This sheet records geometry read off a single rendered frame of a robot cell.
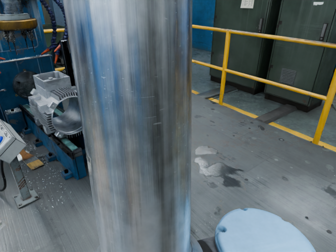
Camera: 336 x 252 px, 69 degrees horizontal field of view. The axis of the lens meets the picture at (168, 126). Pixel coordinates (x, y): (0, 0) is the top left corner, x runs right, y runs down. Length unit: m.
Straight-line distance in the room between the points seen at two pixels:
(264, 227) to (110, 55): 0.35
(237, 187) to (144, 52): 0.83
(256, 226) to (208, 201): 0.49
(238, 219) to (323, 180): 0.74
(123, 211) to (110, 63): 0.13
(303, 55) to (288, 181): 2.80
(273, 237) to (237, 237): 0.06
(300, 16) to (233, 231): 3.46
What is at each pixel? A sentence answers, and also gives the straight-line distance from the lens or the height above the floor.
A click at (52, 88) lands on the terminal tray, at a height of 1.11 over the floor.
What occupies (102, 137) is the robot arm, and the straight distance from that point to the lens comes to 0.22.
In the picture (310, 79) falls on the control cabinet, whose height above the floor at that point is 0.46.
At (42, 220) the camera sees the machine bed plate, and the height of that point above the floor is 0.80.
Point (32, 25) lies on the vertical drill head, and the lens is 1.32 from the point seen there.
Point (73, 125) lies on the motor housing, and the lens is 1.12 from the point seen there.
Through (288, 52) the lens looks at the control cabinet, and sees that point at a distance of 3.82.
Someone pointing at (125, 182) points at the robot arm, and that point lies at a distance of 0.23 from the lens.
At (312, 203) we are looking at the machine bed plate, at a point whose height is 0.80.
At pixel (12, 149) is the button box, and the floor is 1.05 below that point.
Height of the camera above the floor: 1.43
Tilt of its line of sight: 28 degrees down
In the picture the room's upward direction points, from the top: straight up
